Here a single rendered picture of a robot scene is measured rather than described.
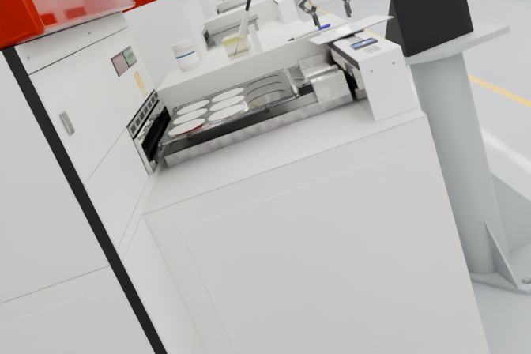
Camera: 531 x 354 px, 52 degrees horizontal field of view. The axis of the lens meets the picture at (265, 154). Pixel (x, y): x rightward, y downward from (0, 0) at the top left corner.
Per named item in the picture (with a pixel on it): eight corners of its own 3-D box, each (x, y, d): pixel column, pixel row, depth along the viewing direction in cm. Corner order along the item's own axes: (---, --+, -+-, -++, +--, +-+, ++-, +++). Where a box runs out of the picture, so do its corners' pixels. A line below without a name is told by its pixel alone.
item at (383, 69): (375, 122, 118) (357, 61, 114) (333, 77, 171) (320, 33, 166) (417, 107, 118) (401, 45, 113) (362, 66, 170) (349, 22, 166)
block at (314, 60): (301, 70, 165) (298, 62, 164) (299, 69, 168) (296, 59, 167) (326, 62, 165) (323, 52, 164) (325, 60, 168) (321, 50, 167)
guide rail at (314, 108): (168, 167, 142) (163, 156, 141) (169, 164, 143) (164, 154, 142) (353, 101, 138) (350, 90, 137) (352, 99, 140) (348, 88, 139)
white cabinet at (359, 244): (270, 488, 141) (142, 216, 116) (257, 286, 233) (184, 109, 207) (513, 413, 137) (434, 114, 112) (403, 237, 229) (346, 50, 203)
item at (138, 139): (147, 175, 131) (130, 140, 128) (169, 126, 173) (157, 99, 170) (154, 173, 131) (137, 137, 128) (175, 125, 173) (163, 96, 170)
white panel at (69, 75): (110, 265, 97) (1, 50, 85) (167, 136, 175) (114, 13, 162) (126, 260, 97) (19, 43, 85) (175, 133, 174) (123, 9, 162)
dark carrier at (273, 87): (160, 144, 135) (160, 141, 135) (175, 111, 168) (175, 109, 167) (293, 96, 133) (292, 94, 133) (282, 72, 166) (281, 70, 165)
